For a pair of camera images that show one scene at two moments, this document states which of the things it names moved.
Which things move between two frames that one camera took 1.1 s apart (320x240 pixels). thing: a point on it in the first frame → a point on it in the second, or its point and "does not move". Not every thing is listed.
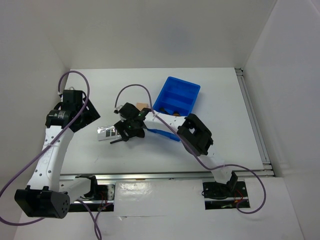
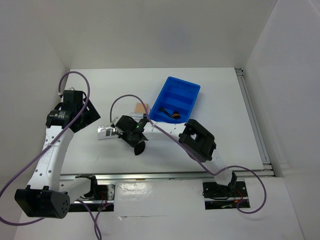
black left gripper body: (87, 116) does not move
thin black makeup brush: (162, 109) does not move
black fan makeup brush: (116, 140) → (139, 147)
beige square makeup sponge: (140, 105) does not move
